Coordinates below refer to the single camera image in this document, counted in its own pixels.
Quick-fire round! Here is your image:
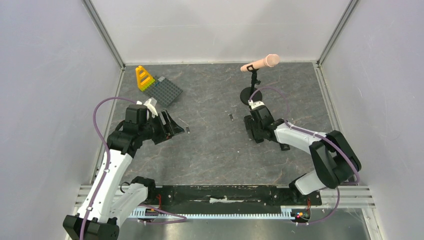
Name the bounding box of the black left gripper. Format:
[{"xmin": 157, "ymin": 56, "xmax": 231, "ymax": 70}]
[{"xmin": 139, "ymin": 109, "xmax": 185, "ymax": 145}]

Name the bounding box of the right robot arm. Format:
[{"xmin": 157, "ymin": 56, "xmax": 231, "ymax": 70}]
[{"xmin": 243, "ymin": 105, "xmax": 362, "ymax": 204}]

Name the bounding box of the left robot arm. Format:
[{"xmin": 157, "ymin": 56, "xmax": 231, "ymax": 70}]
[{"xmin": 62, "ymin": 102, "xmax": 185, "ymax": 240}]

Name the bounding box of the black microphone stand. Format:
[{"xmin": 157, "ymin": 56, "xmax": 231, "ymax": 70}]
[{"xmin": 239, "ymin": 63, "xmax": 261, "ymax": 105}]

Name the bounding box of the grey studded baseplate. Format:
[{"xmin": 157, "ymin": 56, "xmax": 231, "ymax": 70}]
[{"xmin": 143, "ymin": 76, "xmax": 183, "ymax": 107}]

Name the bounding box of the yellow toy ladder block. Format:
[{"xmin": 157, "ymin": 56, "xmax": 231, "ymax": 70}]
[{"xmin": 135, "ymin": 65, "xmax": 156, "ymax": 92}]

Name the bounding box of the pink microphone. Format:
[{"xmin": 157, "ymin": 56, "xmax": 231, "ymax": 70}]
[{"xmin": 240, "ymin": 54, "xmax": 280, "ymax": 72}]

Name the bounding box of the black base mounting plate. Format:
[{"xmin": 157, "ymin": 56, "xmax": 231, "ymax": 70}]
[{"xmin": 143, "ymin": 185, "xmax": 322, "ymax": 215}]

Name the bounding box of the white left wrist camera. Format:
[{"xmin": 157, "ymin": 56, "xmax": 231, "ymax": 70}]
[{"xmin": 136, "ymin": 97, "xmax": 158, "ymax": 118}]

